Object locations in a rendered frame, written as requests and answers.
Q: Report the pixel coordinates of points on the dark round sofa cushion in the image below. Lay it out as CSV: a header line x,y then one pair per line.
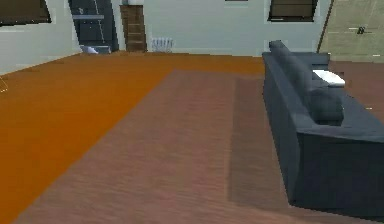
x,y
326,106

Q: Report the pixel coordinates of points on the white wall radiator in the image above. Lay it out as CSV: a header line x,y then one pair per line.
x,y
162,44

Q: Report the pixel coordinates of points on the dark blue cabinet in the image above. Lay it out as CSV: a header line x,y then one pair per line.
x,y
94,26

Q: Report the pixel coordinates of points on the pale green door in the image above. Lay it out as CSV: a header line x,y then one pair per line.
x,y
356,30

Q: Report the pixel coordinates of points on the dark blue sofa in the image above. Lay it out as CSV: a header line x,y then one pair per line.
x,y
320,156

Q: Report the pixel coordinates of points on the dark window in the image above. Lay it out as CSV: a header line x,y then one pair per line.
x,y
23,10
292,10

